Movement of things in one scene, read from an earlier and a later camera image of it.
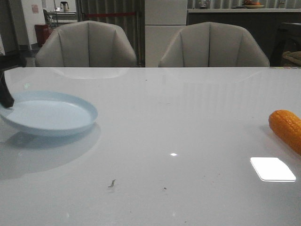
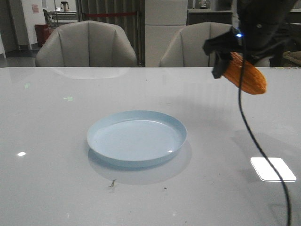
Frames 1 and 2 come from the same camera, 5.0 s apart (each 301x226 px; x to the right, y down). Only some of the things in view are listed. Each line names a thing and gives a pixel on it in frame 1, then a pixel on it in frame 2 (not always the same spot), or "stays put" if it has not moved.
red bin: (42, 31) stays put
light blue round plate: (50, 113) to (136, 138)
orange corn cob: (287, 125) to (253, 80)
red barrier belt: (119, 14) stays put
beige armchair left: (86, 44) stays put
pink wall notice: (35, 8) stays put
